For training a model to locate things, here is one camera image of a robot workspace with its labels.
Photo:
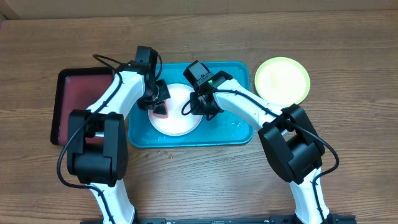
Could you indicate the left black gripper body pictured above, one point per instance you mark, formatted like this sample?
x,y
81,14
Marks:
x,y
155,96

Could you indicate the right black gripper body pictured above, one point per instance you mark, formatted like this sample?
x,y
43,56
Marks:
x,y
206,109

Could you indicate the red and green sponge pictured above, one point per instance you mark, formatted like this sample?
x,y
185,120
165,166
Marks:
x,y
160,111

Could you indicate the white plastic plate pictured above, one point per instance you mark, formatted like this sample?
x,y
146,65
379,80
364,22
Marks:
x,y
175,123

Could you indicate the yellow-green plastic plate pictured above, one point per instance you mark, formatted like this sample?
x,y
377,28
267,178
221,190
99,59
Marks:
x,y
282,81

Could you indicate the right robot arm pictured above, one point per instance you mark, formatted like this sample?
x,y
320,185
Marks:
x,y
292,147

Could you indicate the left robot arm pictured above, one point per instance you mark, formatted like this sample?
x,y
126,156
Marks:
x,y
95,156

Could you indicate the black and red tray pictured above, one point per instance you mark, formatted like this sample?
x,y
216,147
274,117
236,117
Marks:
x,y
77,88

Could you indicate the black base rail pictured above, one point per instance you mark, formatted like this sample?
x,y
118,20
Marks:
x,y
276,219

